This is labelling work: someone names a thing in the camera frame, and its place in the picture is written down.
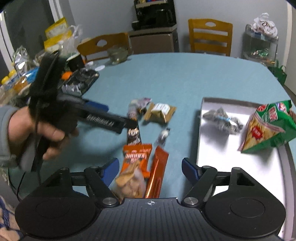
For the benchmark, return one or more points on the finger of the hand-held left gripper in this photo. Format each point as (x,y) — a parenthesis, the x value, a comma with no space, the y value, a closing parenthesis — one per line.
(104,120)
(97,106)

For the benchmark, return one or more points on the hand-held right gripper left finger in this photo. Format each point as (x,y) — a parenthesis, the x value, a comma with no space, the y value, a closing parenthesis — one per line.
(111,167)

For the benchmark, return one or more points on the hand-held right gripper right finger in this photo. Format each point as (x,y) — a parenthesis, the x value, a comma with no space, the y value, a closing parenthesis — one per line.
(190,171)

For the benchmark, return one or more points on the orange wafer snack packet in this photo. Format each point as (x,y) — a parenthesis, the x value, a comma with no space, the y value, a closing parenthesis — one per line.
(129,183)

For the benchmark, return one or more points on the orange packet with brown print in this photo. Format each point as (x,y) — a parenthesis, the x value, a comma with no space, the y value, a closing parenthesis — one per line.
(136,155)

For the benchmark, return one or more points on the metal tray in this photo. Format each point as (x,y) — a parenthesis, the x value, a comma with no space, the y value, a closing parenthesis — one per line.
(219,157)

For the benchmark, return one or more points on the long orange snack bar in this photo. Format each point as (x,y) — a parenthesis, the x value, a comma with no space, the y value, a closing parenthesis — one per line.
(157,171)

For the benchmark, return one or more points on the brown chocolate packet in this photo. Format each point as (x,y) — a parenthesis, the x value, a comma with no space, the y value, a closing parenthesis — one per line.
(133,136)

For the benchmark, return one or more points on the gold cracker packet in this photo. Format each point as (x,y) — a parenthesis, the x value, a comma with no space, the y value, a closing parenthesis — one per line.
(159,112)

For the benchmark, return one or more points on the person's left forearm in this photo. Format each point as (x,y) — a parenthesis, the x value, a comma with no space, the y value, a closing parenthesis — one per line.
(4,132)

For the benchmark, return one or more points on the person's left hand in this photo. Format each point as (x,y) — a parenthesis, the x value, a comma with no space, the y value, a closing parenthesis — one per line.
(23,129)

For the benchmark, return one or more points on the bread packet with blue label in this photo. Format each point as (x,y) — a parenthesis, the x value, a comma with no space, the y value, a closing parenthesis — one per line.
(29,77)

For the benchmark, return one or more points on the orange fruit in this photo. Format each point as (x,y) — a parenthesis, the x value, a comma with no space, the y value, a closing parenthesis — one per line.
(67,76)

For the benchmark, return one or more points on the black tray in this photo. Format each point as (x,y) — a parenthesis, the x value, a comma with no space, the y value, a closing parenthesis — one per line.
(81,81)

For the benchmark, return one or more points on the white lid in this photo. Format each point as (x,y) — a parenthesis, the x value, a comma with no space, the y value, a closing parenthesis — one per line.
(100,68)

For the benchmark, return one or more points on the black cup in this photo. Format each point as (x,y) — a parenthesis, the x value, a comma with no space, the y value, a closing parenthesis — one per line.
(75,62)

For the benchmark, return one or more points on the yellow capped bottle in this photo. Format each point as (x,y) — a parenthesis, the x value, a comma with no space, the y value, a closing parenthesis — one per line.
(9,81)

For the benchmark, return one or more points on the pink candy packet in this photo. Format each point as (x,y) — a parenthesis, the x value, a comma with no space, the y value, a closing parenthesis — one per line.
(143,103)

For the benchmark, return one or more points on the small white candy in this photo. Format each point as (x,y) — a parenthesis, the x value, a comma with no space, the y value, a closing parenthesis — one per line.
(163,136)

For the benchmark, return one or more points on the crinkled foil bag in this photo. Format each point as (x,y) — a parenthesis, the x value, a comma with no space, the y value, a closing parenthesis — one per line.
(20,56)

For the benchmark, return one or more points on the yellow packet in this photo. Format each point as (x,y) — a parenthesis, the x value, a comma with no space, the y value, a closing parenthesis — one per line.
(56,42)
(56,27)

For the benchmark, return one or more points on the glass bowl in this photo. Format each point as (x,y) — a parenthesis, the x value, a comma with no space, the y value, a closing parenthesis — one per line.
(118,55)

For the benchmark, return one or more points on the clear sunflower seed packet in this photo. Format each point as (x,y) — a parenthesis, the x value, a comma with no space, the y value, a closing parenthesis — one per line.
(219,120)

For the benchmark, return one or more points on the clear plastic bag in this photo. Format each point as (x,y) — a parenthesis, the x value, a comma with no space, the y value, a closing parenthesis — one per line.
(72,39)

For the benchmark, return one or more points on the wooden chair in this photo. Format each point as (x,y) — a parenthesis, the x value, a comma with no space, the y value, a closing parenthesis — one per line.
(104,46)
(209,37)

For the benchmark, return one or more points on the green snack bag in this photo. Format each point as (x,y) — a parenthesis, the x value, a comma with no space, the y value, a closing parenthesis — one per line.
(266,129)

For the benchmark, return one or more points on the black coffee machine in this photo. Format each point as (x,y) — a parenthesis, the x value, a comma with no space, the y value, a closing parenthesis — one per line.
(152,14)

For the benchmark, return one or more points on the patterned cloth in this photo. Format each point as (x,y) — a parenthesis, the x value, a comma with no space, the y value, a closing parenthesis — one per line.
(7,220)

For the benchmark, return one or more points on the green shopping bag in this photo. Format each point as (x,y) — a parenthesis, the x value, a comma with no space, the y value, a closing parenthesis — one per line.
(279,71)

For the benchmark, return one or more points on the green candy packets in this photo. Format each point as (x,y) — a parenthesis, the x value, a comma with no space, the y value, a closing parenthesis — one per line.
(260,53)

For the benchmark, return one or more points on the metal cart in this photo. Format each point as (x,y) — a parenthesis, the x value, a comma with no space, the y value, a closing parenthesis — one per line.
(259,46)

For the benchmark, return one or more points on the white plastic bag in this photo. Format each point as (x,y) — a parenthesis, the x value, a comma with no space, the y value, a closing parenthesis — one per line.
(264,25)

